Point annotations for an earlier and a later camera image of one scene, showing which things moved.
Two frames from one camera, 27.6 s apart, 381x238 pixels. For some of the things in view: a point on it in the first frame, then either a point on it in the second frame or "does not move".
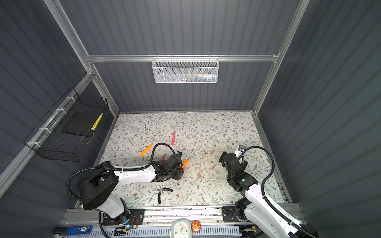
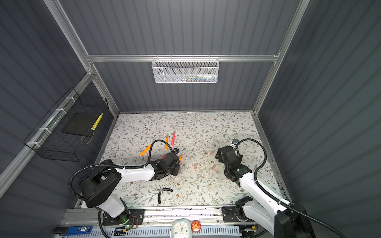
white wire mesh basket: [185, 70] does not move
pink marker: [173, 139] does not move
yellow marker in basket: [95, 125] does not move
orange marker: [184, 162] to [167, 141]
